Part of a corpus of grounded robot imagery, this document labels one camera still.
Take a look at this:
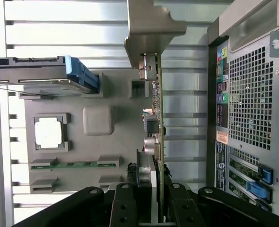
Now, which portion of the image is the green RAM stick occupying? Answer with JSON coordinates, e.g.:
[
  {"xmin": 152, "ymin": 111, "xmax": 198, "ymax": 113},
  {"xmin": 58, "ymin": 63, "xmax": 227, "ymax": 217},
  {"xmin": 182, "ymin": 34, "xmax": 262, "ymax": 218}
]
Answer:
[{"xmin": 30, "ymin": 161, "xmax": 119, "ymax": 170}]

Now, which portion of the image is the grey plastic parts rack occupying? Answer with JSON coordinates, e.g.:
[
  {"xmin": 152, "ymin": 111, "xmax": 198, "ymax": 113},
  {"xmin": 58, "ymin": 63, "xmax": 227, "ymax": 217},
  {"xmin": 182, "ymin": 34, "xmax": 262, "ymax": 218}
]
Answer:
[{"xmin": 18, "ymin": 70, "xmax": 154, "ymax": 195}]

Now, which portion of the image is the blue slot latch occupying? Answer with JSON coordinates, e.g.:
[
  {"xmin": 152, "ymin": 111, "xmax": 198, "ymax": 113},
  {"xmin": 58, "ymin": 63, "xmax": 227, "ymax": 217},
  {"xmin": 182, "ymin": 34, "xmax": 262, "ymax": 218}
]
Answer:
[
  {"xmin": 259, "ymin": 165, "xmax": 274, "ymax": 184},
  {"xmin": 246, "ymin": 181, "xmax": 272, "ymax": 204}
]

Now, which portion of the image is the silver CPU chip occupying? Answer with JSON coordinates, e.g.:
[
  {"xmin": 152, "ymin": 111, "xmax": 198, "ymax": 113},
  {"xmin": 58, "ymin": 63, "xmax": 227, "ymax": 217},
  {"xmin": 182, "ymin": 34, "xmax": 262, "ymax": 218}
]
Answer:
[{"xmin": 35, "ymin": 117, "xmax": 65, "ymax": 149}]

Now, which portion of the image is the black and silver PC case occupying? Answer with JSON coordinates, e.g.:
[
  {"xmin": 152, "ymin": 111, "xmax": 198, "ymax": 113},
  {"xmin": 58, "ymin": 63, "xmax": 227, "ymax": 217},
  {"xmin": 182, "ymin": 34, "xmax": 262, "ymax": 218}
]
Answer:
[{"xmin": 207, "ymin": 0, "xmax": 279, "ymax": 213}]

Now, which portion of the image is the hard disk in blue caddy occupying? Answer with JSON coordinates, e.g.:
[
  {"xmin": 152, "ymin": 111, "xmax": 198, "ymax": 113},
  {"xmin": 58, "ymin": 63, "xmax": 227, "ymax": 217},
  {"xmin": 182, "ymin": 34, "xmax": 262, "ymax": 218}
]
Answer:
[{"xmin": 0, "ymin": 54, "xmax": 100, "ymax": 95}]

